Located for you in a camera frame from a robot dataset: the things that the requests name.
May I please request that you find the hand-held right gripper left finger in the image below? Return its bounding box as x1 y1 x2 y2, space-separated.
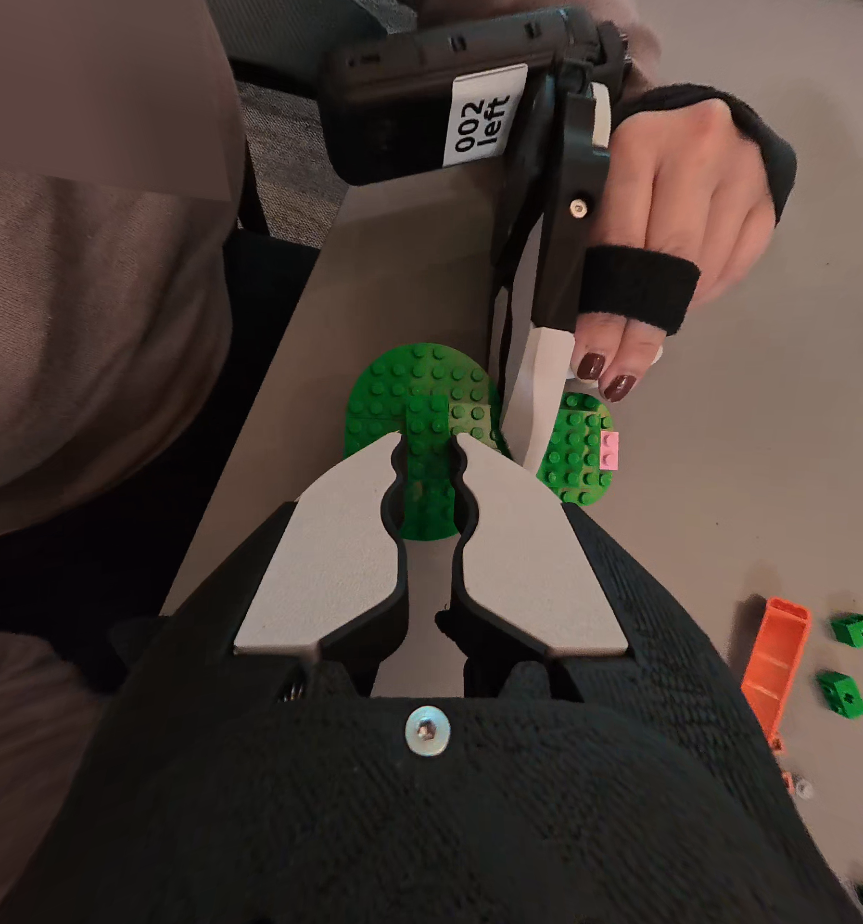
233 432 411 658

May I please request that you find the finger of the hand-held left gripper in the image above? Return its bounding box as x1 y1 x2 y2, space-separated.
500 217 581 475
489 285 512 384

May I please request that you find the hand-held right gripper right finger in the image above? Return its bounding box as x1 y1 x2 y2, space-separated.
449 432 631 659

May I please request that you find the green lego plate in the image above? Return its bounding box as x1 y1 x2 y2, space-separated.
343 343 617 542

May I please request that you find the person's right forearm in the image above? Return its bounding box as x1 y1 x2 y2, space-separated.
0 631 115 924

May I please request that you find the person's left hand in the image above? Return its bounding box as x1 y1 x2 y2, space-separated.
571 100 777 404

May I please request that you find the orange brick separator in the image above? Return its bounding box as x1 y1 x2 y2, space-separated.
739 596 813 753

